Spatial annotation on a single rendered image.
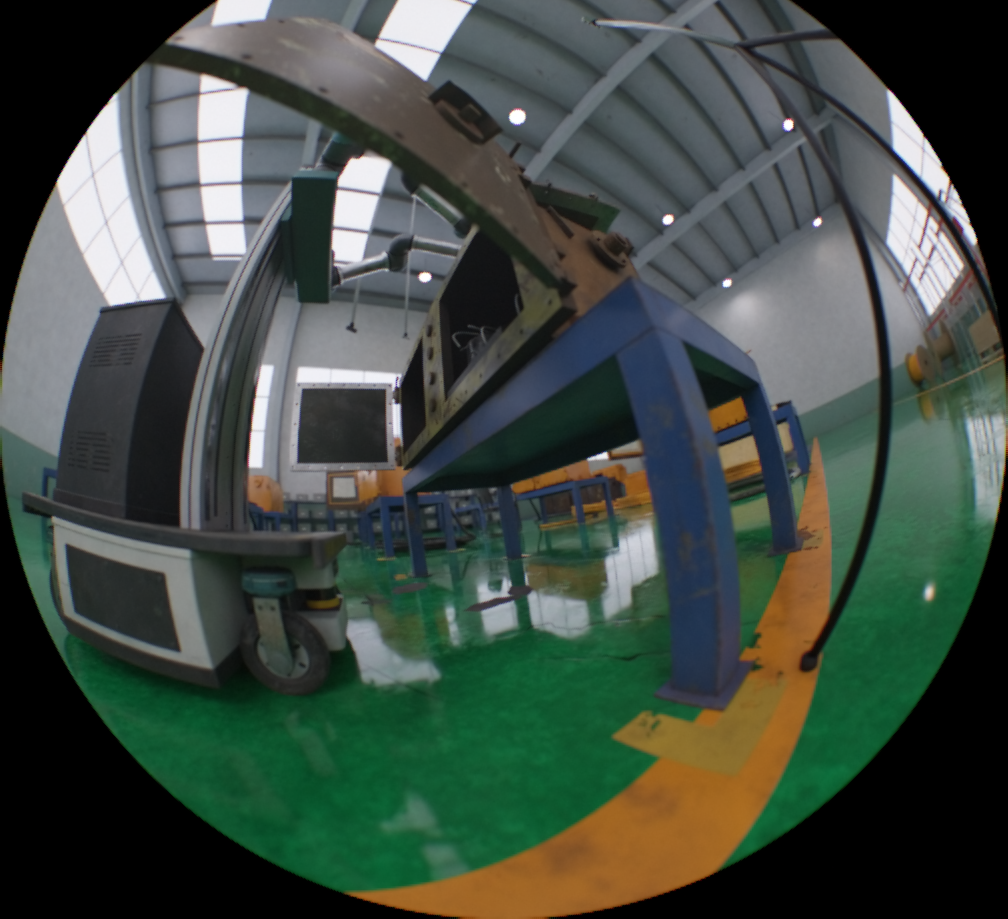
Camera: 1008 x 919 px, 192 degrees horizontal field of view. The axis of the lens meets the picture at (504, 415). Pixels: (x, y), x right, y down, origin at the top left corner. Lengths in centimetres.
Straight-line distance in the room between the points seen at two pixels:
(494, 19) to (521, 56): 123
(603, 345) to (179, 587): 79
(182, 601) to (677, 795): 68
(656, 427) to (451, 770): 52
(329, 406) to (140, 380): 136
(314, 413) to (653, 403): 180
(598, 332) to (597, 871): 66
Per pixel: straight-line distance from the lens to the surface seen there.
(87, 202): 1080
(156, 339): 87
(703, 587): 42
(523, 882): 36
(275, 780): 51
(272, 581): 58
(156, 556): 63
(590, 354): 50
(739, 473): 488
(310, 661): 64
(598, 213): 131
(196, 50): 40
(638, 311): 46
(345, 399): 195
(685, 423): 39
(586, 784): 42
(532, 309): 61
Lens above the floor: 34
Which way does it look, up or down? 18 degrees up
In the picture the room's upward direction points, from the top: 9 degrees counter-clockwise
